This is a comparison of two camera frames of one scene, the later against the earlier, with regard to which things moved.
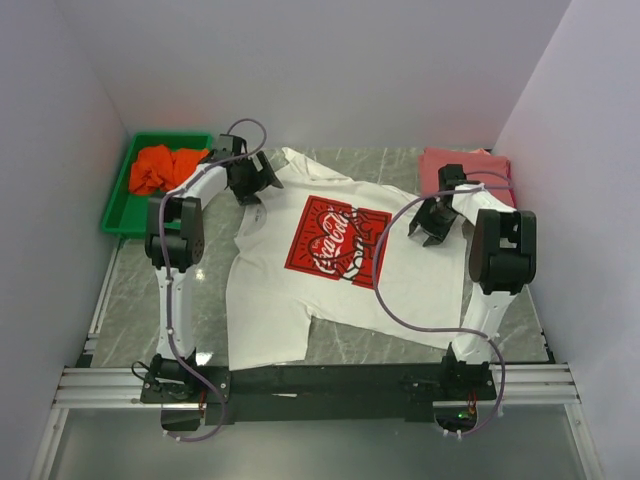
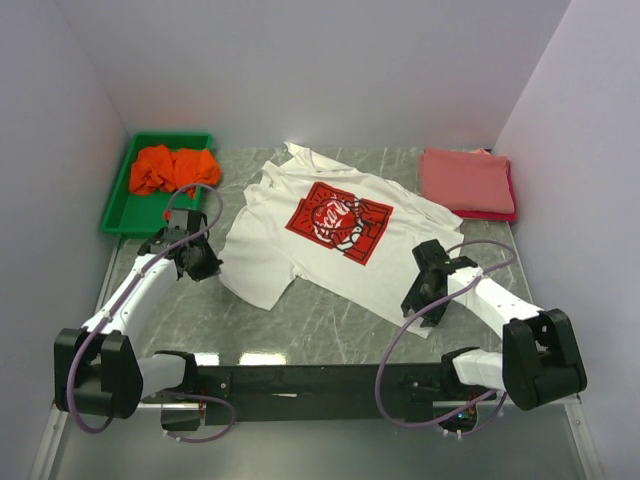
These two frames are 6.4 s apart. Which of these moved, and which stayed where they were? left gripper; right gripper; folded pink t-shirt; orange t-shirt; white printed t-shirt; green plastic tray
Moved: left gripper; white printed t-shirt; right gripper
Stayed: green plastic tray; folded pink t-shirt; orange t-shirt
